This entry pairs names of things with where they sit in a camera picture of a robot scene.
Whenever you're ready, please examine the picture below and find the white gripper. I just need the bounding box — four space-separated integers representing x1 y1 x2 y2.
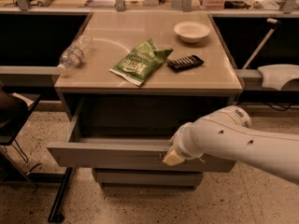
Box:
163 122 204 166

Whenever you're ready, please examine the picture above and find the grey top drawer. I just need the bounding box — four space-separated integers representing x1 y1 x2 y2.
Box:
48 96 234 173

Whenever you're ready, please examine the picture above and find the grey drawer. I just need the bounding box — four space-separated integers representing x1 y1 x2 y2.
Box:
48 96 234 173
93 169 203 187

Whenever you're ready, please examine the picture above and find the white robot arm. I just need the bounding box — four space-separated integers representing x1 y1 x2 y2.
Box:
163 105 299 185

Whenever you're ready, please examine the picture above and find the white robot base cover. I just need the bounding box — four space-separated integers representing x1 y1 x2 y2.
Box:
258 64 299 91

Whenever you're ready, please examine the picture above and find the grey bottom drawer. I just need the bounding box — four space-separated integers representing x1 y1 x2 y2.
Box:
93 169 203 187

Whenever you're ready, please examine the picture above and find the grey drawer cabinet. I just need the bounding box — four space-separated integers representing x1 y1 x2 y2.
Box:
53 10 244 191

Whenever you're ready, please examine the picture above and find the black snack packet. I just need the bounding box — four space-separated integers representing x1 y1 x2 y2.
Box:
167 55 204 72

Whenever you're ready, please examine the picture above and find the green chip bag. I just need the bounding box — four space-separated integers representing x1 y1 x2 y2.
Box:
109 38 173 86

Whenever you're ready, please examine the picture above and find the white bowl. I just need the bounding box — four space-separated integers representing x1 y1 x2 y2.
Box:
174 21 210 44

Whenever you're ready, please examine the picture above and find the black metal stand leg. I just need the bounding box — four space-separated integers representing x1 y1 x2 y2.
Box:
48 167 73 223

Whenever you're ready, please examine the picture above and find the clear plastic water bottle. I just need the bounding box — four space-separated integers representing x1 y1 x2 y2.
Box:
57 35 93 72

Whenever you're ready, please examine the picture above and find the white stick with cap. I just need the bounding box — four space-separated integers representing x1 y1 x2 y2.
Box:
243 18 280 69

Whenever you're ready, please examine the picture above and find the black chair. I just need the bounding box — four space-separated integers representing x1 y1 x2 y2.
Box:
0 87 40 183

